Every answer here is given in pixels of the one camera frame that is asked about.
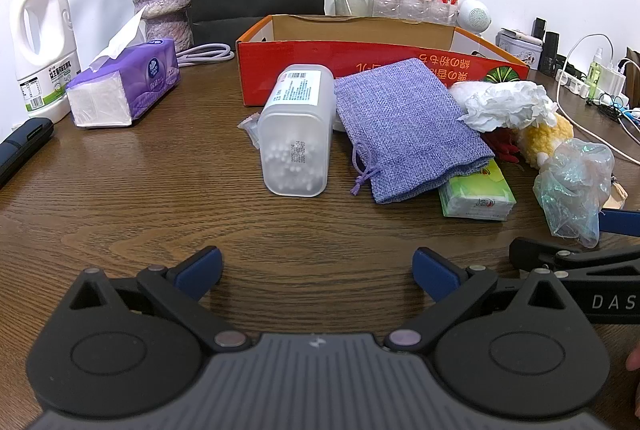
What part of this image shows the purple burlap drawstring pouch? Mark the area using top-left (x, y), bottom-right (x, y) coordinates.
top-left (332, 58), bottom-right (496, 205)

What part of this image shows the green tissue packet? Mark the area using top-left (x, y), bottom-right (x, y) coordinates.
top-left (438, 159), bottom-right (517, 221)

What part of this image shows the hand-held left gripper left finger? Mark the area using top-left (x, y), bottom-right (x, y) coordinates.
top-left (67, 246), bottom-right (253, 353)

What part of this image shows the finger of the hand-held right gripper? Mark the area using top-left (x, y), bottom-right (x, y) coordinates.
top-left (510, 237), bottom-right (640, 271)
top-left (597, 209), bottom-right (640, 238)

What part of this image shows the power strip with chargers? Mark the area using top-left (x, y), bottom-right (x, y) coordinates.
top-left (555, 34), bottom-right (640, 161)

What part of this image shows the red cardboard box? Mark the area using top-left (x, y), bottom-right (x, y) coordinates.
top-left (235, 14), bottom-right (531, 106)

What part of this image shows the yellow plush toy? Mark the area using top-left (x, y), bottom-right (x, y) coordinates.
top-left (515, 112), bottom-right (575, 171)

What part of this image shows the purple tissue pack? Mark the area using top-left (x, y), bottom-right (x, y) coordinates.
top-left (65, 7), bottom-right (182, 128)

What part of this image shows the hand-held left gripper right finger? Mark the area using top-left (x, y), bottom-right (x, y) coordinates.
top-left (385, 247), bottom-right (568, 353)

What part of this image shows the white round robot speaker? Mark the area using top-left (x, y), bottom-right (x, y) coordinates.
top-left (457, 0), bottom-right (493, 33)

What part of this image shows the lavender cable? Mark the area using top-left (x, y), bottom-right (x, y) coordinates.
top-left (176, 42), bottom-right (236, 68)

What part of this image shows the white tissue paper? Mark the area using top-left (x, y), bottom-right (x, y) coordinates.
top-left (457, 80), bottom-right (558, 133)

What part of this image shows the white power strip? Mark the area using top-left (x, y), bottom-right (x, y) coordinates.
top-left (556, 70), bottom-right (631, 111)

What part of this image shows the red fabric flower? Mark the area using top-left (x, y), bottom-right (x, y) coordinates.
top-left (482, 130), bottom-right (523, 167)

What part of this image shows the white detergent jug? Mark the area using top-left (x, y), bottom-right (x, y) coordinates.
top-left (10, 0), bottom-right (82, 123)

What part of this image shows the white charger plug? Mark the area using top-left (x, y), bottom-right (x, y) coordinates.
top-left (597, 62), bottom-right (628, 95)

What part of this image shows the beige paper tag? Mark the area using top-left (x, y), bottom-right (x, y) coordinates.
top-left (607, 180), bottom-right (629, 211)

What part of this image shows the green spray bottle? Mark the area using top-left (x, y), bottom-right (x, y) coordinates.
top-left (587, 47), bottom-right (606, 100)

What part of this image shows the person's right hand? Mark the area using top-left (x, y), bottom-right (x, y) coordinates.
top-left (625, 345), bottom-right (640, 416)

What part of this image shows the clear cotton swab container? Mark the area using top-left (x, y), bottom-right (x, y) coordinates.
top-left (256, 64), bottom-right (335, 198)

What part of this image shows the clear plastic bag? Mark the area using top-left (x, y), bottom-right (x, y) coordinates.
top-left (532, 139), bottom-right (617, 249)

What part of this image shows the white printed tin box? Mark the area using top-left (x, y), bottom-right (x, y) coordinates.
top-left (496, 28), bottom-right (543, 70)

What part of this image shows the dark navy case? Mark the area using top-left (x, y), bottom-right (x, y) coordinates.
top-left (0, 117), bottom-right (55, 188)

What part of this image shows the small clear sachet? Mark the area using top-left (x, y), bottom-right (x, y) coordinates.
top-left (238, 112), bottom-right (262, 151)

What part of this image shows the brown bag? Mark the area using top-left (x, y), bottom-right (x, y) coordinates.
top-left (625, 47), bottom-right (640, 111)

